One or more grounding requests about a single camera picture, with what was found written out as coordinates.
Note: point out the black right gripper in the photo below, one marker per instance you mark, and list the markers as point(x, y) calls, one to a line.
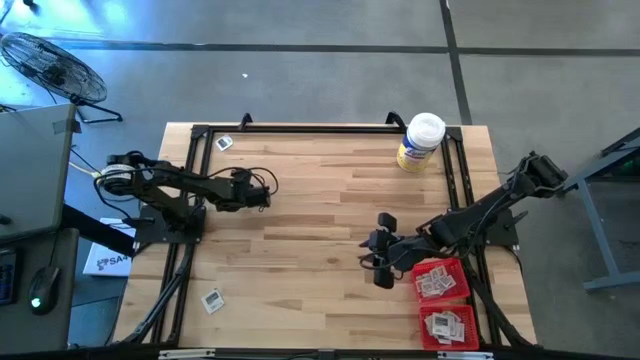
point(392, 250)

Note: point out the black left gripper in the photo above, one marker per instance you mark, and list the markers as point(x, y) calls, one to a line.
point(245, 195)

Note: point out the white packet dark print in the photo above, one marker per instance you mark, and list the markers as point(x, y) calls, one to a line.
point(428, 325)
point(440, 340)
point(458, 332)
point(212, 301)
point(224, 143)
point(442, 324)

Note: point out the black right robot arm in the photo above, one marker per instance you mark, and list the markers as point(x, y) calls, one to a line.
point(480, 210)

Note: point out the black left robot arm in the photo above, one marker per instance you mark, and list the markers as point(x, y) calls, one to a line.
point(175, 182)

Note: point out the red plastic mesh basket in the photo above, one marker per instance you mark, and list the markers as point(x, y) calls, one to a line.
point(462, 295)
point(471, 337)

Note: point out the Lysol wipes canister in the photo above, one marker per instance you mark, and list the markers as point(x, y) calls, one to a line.
point(422, 135)

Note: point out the white printed cardboard box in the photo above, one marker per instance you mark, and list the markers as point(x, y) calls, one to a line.
point(107, 262)

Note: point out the black support bar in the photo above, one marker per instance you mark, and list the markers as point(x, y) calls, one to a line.
point(95, 230)

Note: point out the grey computer monitor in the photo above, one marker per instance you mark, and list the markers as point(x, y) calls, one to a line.
point(30, 170)

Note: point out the black computer mouse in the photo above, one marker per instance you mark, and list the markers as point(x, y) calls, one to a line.
point(44, 289)

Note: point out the black floor fan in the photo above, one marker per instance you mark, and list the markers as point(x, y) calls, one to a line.
point(55, 70)

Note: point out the black keyboard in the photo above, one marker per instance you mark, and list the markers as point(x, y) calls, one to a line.
point(7, 275)

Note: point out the black aluminium table frame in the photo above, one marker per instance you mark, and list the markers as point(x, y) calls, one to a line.
point(300, 129)

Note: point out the white metal bracket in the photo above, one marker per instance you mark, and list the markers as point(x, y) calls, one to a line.
point(465, 355)
point(185, 353)

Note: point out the grey metal table frame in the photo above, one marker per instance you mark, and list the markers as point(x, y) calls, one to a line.
point(615, 281)

